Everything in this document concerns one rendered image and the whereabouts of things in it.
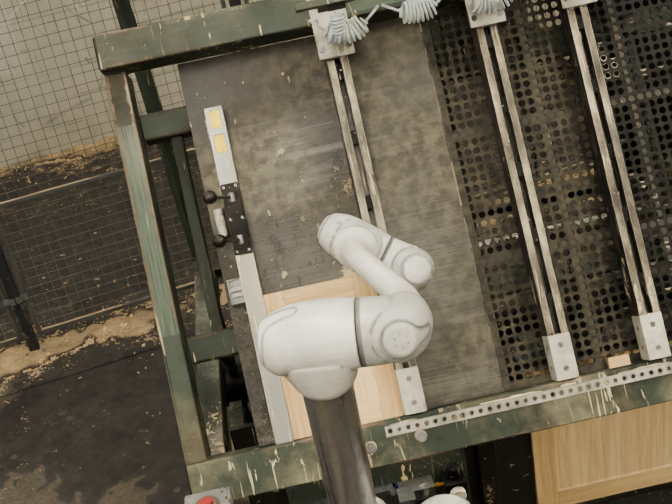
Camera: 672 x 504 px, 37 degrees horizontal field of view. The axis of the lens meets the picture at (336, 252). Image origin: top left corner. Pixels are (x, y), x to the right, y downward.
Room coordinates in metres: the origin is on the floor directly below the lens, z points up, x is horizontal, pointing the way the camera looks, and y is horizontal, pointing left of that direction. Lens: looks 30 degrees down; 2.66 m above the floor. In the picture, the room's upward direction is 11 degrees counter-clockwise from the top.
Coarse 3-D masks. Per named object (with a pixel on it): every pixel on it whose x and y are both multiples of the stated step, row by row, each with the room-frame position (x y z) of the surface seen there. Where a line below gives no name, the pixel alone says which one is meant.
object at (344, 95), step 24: (312, 24) 2.67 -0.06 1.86; (336, 48) 2.63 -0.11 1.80; (336, 72) 2.63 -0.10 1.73; (336, 96) 2.59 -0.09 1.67; (360, 120) 2.55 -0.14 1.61; (360, 144) 2.52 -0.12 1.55; (360, 168) 2.51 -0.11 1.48; (360, 192) 2.44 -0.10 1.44; (360, 216) 2.44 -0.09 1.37; (408, 384) 2.15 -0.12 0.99; (408, 408) 2.12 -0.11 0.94
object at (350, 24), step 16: (320, 0) 2.55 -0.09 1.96; (336, 0) 2.55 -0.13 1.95; (352, 0) 2.56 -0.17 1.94; (416, 0) 2.59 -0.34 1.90; (432, 0) 2.59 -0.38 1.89; (480, 0) 2.63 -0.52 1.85; (512, 0) 2.58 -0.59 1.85; (368, 16) 2.58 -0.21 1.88; (400, 16) 2.58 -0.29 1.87; (416, 16) 2.61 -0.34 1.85; (432, 16) 2.57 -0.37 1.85; (336, 32) 2.55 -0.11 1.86; (352, 32) 2.55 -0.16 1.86
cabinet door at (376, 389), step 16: (304, 288) 2.36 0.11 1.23; (320, 288) 2.36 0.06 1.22; (336, 288) 2.35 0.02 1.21; (352, 288) 2.35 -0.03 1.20; (368, 288) 2.35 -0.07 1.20; (272, 304) 2.34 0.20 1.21; (288, 304) 2.34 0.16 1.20; (368, 368) 2.23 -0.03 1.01; (384, 368) 2.22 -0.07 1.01; (288, 384) 2.22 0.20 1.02; (368, 384) 2.21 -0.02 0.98; (384, 384) 2.20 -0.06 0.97; (288, 400) 2.20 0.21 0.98; (368, 400) 2.18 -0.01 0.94; (384, 400) 2.18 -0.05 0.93; (400, 400) 2.17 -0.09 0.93; (304, 416) 2.17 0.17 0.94; (368, 416) 2.16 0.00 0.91; (384, 416) 2.15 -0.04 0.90; (304, 432) 2.15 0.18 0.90
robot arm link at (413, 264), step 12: (396, 240) 2.05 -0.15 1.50; (384, 252) 2.03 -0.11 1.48; (396, 252) 2.01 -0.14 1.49; (408, 252) 1.99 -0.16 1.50; (420, 252) 1.98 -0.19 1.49; (396, 264) 1.98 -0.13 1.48; (408, 264) 1.96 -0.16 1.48; (420, 264) 1.96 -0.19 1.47; (432, 264) 1.97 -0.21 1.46; (408, 276) 1.95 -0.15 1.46; (420, 276) 1.94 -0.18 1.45; (432, 276) 1.99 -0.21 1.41; (420, 288) 1.96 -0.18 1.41
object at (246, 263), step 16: (208, 128) 2.60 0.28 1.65; (224, 128) 2.60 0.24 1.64; (224, 160) 2.55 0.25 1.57; (224, 176) 2.53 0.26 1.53; (240, 192) 2.52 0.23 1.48; (240, 256) 2.40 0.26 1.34; (240, 272) 2.38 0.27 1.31; (256, 272) 2.38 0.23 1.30; (256, 288) 2.35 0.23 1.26; (256, 304) 2.33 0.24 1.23; (256, 320) 2.31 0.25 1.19; (256, 336) 2.28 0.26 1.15; (256, 352) 2.26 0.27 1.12; (272, 384) 2.21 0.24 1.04; (272, 400) 2.18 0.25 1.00; (272, 416) 2.16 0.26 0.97; (288, 416) 2.16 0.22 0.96; (288, 432) 2.13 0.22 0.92
